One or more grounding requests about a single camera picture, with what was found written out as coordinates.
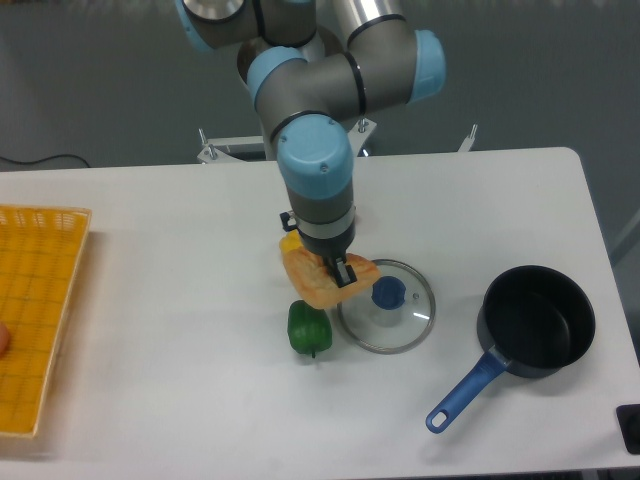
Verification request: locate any triangle bread pastry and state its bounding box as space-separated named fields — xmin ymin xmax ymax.
xmin=282 ymin=247 xmax=381 ymax=309

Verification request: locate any green bell pepper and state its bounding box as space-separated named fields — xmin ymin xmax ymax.
xmin=287 ymin=300 xmax=333 ymax=358

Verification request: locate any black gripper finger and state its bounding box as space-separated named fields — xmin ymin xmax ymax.
xmin=325 ymin=257 xmax=356 ymax=288

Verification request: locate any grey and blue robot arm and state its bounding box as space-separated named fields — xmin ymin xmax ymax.
xmin=176 ymin=1 xmax=446 ymax=287

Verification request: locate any glass pot lid blue knob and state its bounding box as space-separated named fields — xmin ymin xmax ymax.
xmin=337 ymin=259 xmax=436 ymax=355

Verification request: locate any yellow bell pepper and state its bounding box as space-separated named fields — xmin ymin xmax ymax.
xmin=279 ymin=230 xmax=303 ymax=254

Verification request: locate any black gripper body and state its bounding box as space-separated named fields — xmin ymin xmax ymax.
xmin=298 ymin=222 xmax=356 ymax=260

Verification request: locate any dark saucepan blue handle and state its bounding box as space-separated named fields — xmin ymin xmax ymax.
xmin=425 ymin=265 xmax=596 ymax=434

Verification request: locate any black device at table edge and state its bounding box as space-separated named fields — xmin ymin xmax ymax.
xmin=616 ymin=404 xmax=640 ymax=455

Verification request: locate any yellow woven basket tray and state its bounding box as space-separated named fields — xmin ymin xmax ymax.
xmin=1 ymin=204 xmax=92 ymax=438

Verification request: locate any black cable on floor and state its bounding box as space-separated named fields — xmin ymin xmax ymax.
xmin=0 ymin=154 xmax=90 ymax=169

